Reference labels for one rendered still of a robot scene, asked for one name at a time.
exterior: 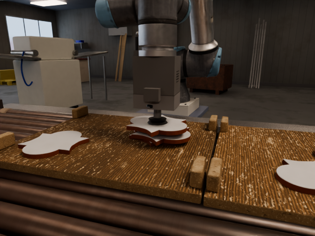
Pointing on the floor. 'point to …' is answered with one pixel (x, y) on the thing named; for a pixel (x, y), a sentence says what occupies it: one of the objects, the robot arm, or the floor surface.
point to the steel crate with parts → (213, 81)
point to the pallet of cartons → (7, 77)
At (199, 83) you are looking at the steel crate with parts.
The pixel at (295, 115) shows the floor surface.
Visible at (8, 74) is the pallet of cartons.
